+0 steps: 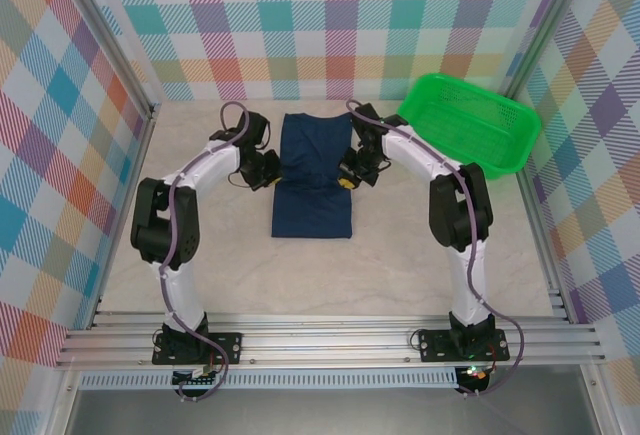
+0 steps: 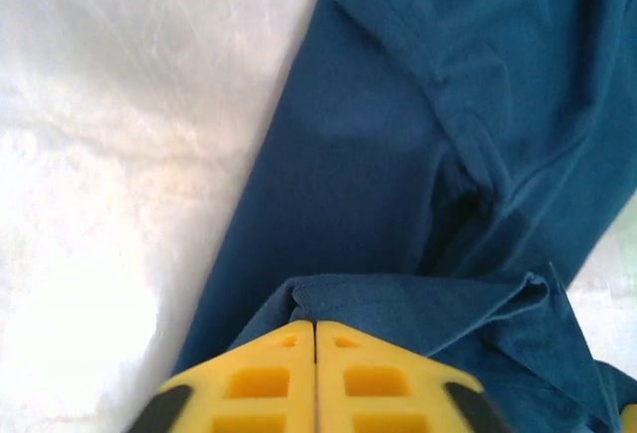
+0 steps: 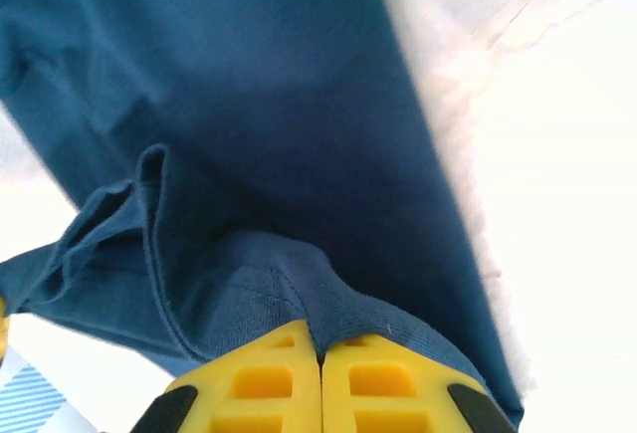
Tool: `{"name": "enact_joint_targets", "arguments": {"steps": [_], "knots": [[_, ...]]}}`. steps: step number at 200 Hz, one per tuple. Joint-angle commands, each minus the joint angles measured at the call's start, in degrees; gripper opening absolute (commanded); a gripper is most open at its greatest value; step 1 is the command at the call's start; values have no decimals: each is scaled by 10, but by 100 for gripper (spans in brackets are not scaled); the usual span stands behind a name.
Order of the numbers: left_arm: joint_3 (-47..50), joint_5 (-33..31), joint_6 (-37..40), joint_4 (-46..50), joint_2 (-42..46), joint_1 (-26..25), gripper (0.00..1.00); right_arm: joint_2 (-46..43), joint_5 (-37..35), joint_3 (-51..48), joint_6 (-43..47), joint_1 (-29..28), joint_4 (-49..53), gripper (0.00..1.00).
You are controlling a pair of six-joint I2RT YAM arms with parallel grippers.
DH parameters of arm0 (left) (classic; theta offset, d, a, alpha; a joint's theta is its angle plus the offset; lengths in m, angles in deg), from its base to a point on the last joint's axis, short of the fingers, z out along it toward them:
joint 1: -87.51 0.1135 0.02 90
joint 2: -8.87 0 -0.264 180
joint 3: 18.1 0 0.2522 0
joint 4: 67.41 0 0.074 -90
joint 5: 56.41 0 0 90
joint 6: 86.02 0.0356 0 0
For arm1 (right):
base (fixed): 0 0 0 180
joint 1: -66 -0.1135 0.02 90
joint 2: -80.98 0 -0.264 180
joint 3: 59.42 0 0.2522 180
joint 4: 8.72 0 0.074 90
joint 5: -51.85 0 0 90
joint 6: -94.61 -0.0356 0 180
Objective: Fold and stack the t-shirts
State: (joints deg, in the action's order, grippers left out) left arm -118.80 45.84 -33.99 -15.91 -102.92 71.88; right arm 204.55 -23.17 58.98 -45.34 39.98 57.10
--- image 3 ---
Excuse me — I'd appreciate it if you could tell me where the dark blue printed t-shirt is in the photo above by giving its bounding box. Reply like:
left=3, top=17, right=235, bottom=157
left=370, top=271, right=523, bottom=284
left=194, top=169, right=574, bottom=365
left=0, top=0, right=527, bottom=428

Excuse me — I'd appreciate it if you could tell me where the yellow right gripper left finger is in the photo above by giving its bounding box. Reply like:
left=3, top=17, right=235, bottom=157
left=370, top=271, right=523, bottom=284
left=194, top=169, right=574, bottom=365
left=132, top=318, right=323, bottom=433

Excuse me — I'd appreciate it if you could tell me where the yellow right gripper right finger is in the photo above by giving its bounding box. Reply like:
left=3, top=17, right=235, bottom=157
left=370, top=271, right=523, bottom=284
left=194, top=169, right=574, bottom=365
left=321, top=333, right=520, bottom=433

